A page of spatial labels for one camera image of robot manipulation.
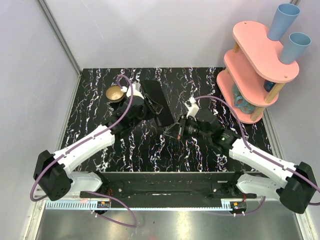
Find bronze bowl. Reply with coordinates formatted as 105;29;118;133
105;85;125;103

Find black zip tool case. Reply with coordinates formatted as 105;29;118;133
140;80;175;128

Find dark blue cup on shelf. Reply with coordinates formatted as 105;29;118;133
263;80;276;92

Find pink three-tier shelf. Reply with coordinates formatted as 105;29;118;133
216;20;300;124

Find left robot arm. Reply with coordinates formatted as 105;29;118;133
30;91;173;202

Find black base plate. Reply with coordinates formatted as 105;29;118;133
96;172;257;199

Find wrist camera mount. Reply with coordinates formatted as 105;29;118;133
184;97;199;118
121;82;144;99

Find aluminium rail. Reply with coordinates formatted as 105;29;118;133
34;180;306;201

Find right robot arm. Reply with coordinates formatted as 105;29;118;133
164;110;318;214

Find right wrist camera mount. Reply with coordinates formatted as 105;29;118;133
184;97;199;118

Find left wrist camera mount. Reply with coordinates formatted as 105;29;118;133
121;82;144;99

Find blue cup lower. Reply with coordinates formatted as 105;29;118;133
278;32;312;65

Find teal patterned mug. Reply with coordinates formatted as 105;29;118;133
232;84;256;114

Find blue cup upper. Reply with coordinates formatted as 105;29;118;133
267;3;301;41

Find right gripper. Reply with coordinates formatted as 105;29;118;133
164;114;211;142

